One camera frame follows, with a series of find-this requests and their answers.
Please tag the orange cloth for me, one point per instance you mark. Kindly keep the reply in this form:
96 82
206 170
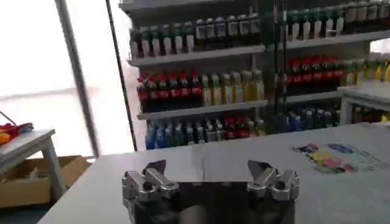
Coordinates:
3 137

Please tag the grey side table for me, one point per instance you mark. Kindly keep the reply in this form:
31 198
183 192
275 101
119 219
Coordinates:
27 144

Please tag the white desk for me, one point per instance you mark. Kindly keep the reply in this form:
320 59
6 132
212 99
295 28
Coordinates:
362 94

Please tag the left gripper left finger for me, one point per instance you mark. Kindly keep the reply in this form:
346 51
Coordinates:
152 184

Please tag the red cloth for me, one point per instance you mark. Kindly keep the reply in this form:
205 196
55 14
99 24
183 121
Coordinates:
16 128

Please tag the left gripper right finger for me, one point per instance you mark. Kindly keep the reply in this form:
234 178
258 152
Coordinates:
271 184

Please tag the grey shirt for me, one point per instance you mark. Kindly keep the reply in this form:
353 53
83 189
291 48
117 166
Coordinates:
332 159

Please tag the thin black pole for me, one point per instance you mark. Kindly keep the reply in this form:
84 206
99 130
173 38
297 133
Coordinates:
122 79

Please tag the shelf unit with dark bottles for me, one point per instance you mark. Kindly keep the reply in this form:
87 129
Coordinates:
314 73
198 85

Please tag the cardboard box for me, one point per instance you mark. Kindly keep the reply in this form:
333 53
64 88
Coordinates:
24 190

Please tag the grey window frame post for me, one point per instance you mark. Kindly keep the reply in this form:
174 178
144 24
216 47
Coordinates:
77 76

